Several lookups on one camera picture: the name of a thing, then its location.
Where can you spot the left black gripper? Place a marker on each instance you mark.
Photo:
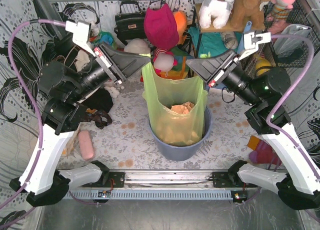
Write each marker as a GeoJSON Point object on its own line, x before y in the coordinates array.
{"type": "Point", "coordinates": [106, 65]}

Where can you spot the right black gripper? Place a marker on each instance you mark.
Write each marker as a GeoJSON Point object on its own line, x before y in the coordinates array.
{"type": "Point", "coordinates": [222, 68]}

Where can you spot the green trash bag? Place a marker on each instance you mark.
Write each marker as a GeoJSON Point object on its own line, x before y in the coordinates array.
{"type": "Point", "coordinates": [160, 94]}

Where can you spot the blue trash bin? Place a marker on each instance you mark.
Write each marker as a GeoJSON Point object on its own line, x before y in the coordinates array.
{"type": "Point", "coordinates": [176, 147]}

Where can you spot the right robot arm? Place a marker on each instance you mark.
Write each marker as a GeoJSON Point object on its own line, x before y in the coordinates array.
{"type": "Point", "coordinates": [298, 187]}

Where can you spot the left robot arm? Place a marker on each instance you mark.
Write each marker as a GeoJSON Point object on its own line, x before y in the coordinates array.
{"type": "Point", "coordinates": [67, 90]}

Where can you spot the colorful patterned bag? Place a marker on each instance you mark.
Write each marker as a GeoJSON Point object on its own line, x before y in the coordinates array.
{"type": "Point", "coordinates": [103, 37]}

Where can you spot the cream canvas tote bag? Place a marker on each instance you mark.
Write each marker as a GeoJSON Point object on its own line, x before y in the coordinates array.
{"type": "Point", "coordinates": [81, 60]}

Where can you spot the brown patterned bag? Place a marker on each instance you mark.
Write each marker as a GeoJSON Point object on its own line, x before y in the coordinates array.
{"type": "Point", "coordinates": [101, 118]}

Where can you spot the cream plush sheep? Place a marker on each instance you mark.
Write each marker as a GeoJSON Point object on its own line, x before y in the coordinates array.
{"type": "Point", "coordinates": [137, 46]}

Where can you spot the teal folded cloth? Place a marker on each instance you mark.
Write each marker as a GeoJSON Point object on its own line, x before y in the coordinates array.
{"type": "Point", "coordinates": [211, 44]}

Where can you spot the rainbow striped cloth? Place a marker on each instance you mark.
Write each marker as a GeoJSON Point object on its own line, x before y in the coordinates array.
{"type": "Point", "coordinates": [181, 70]}

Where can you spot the grey sneaker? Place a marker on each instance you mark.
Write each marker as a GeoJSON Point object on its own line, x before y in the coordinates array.
{"type": "Point", "coordinates": [229, 40]}

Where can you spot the black leather handbag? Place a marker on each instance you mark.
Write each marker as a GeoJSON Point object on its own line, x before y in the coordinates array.
{"type": "Point", "coordinates": [130, 26]}

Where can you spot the blue floor sweeper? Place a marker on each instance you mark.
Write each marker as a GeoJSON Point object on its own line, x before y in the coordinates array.
{"type": "Point", "coordinates": [241, 43]}

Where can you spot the pink white plush toy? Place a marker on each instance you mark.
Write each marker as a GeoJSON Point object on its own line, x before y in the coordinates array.
{"type": "Point", "coordinates": [163, 60]}

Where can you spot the wooden metal shelf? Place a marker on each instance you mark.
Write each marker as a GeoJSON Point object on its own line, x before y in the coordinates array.
{"type": "Point", "coordinates": [227, 28]}

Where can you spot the black cloth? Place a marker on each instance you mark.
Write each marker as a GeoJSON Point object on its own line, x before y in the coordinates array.
{"type": "Point", "coordinates": [99, 100]}

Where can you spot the crumpled brown paper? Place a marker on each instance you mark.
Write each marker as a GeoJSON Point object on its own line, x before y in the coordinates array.
{"type": "Point", "coordinates": [184, 108]}

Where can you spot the yellow plush duck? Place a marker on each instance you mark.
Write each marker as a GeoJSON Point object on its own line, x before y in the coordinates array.
{"type": "Point", "coordinates": [262, 65]}

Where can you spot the white plush dog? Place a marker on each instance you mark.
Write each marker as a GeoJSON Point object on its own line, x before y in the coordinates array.
{"type": "Point", "coordinates": [215, 13]}

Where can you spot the brown teddy bear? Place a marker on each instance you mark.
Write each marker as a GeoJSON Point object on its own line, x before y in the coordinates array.
{"type": "Point", "coordinates": [248, 10]}

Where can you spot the silver foil pouch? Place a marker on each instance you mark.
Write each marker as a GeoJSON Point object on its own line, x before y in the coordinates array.
{"type": "Point", "coordinates": [283, 45]}

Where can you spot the pink eyeglass case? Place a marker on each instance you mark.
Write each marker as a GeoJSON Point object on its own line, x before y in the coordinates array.
{"type": "Point", "coordinates": [85, 145]}

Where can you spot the black wire basket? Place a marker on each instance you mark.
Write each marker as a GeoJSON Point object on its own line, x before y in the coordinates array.
{"type": "Point", "coordinates": [296, 58]}

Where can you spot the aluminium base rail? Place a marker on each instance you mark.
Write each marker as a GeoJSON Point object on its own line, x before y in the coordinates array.
{"type": "Point", "coordinates": [157, 185]}

